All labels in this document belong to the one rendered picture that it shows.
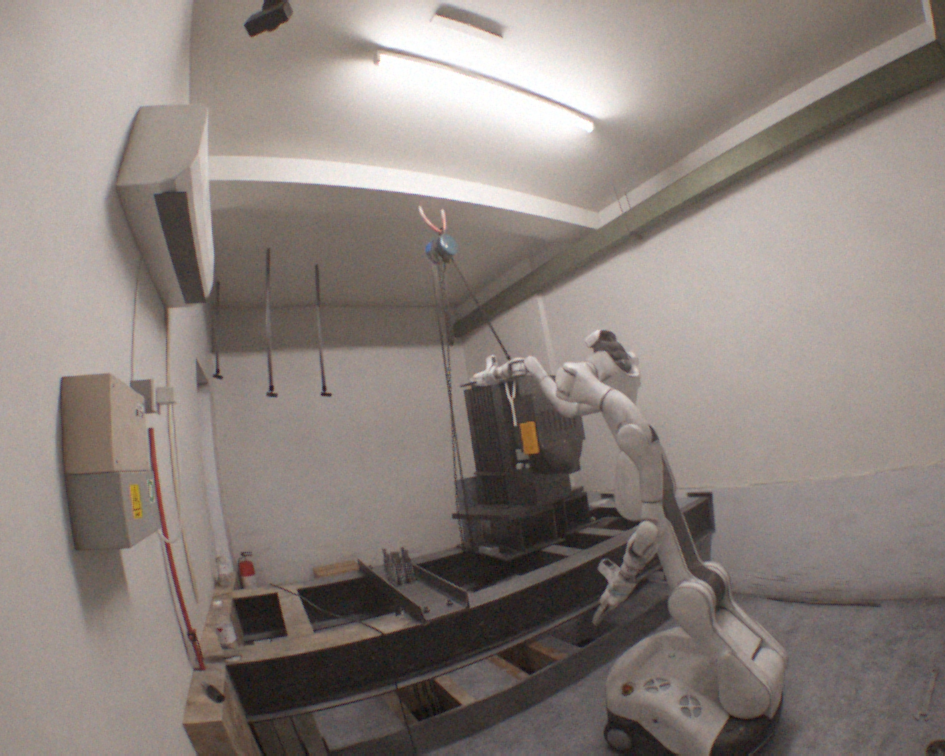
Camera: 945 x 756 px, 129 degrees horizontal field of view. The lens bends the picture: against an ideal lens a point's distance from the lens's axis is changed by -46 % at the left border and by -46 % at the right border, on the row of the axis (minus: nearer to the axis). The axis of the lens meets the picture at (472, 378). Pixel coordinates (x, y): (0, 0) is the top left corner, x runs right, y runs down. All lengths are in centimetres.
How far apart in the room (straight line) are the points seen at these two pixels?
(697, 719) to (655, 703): 16
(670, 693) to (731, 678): 21
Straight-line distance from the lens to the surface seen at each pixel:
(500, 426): 238
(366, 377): 444
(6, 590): 62
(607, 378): 143
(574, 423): 242
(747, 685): 154
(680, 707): 154
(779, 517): 272
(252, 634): 241
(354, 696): 168
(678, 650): 187
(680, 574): 148
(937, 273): 254
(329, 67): 200
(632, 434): 118
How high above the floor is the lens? 131
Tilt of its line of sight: 8 degrees up
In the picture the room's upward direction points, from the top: 9 degrees counter-clockwise
